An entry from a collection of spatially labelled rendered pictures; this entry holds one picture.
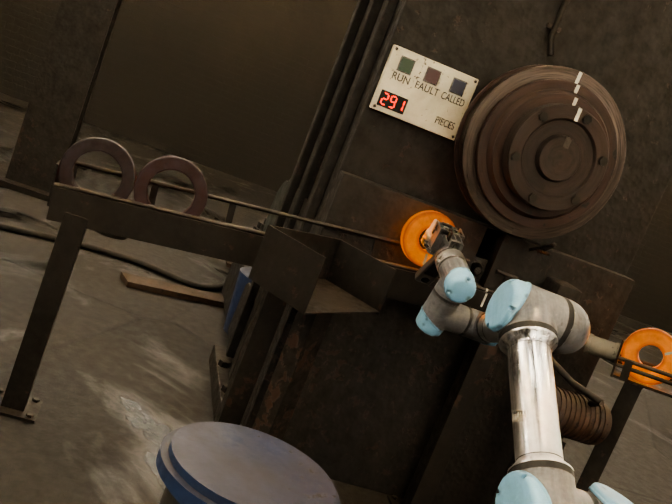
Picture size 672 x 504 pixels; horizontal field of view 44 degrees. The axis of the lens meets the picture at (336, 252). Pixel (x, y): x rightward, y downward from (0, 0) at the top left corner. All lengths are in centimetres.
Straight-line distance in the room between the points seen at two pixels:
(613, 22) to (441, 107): 55
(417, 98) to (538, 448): 113
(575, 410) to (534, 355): 79
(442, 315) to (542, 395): 53
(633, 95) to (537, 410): 127
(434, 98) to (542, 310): 86
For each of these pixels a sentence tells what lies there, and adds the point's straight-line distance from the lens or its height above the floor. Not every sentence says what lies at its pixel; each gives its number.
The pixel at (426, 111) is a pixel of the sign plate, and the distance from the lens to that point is 236.
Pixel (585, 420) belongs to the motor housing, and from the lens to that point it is 244.
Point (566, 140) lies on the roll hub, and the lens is 227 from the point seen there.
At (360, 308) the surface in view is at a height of 60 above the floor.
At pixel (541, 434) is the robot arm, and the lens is 158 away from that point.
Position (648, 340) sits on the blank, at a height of 75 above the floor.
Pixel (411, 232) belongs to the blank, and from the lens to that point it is 230.
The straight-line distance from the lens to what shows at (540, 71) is 232.
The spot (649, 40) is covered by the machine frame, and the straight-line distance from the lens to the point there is 264.
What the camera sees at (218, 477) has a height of 43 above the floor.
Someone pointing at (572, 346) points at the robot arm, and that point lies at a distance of 178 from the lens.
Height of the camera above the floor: 104
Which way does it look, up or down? 10 degrees down
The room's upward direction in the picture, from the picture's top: 22 degrees clockwise
